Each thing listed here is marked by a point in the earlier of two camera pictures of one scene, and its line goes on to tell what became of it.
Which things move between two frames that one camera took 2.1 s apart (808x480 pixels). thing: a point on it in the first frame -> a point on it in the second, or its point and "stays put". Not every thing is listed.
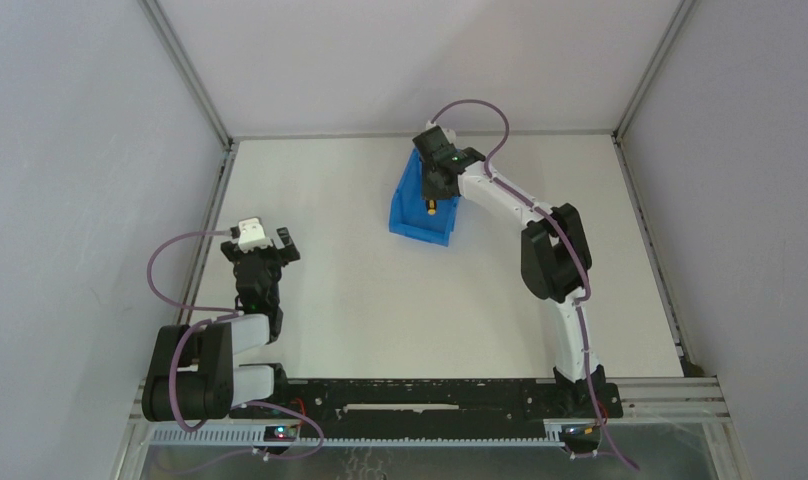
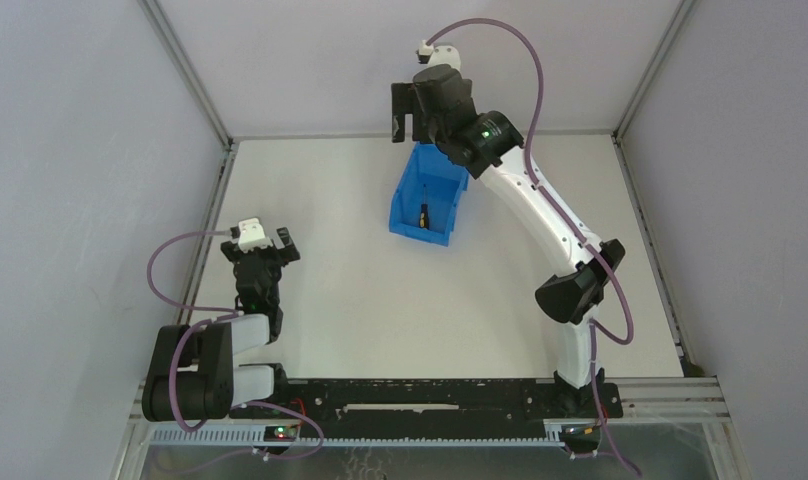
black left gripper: [259, 254] stays put
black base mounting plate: [430, 405] stays put
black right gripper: [440, 175] -> [404, 105]
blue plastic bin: [409, 215] stays put
